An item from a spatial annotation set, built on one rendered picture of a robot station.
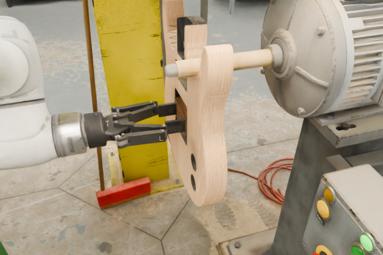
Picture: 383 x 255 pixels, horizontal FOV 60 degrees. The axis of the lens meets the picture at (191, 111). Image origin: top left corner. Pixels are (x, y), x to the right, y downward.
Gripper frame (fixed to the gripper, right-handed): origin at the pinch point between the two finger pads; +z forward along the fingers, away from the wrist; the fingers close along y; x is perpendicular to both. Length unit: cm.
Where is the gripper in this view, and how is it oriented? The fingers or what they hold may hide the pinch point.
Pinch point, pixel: (179, 116)
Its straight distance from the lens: 74.8
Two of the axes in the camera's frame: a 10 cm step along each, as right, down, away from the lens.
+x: -0.1, -8.6, -5.1
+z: 9.6, -1.5, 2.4
